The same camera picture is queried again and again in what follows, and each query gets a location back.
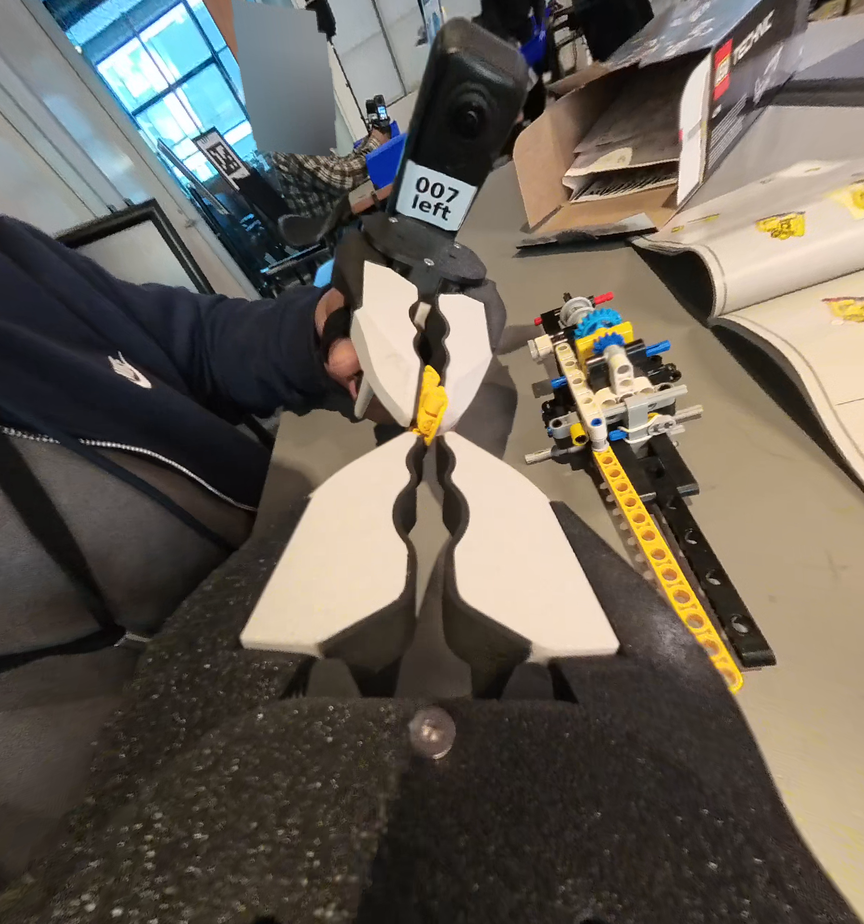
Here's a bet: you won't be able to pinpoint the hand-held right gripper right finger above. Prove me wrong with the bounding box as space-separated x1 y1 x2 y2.
435 430 622 664

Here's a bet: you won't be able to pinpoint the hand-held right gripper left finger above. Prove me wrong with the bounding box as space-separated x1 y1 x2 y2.
239 430 429 661

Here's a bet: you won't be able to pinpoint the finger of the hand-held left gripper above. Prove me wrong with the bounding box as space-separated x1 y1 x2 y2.
412 292 492 437
349 260 440 430

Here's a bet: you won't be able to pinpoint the yellow lego connector piece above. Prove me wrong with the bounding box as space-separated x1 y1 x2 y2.
410 364 449 445

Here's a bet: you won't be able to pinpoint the person's left forearm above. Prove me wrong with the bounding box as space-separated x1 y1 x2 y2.
136 282 346 420

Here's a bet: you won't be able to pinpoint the lego vehicle model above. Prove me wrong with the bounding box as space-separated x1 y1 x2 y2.
524 291 778 694

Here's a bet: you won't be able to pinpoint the cardboard lego box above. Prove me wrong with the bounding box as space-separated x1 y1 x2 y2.
513 0 812 250

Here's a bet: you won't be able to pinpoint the person's left hand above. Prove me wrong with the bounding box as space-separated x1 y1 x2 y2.
315 285 366 399

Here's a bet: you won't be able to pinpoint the black tripod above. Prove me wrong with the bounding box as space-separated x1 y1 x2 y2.
309 0 375 124

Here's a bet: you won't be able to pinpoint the printed paper bags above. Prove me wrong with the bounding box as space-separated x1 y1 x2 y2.
562 68 686 206

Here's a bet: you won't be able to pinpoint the printed marker sign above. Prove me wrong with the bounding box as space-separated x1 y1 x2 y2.
192 128 251 190

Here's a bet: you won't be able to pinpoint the black-framed panel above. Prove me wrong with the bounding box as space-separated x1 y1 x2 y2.
57 198 216 295

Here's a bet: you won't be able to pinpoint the open instruction booklet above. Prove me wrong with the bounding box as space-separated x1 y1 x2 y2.
630 11 864 521

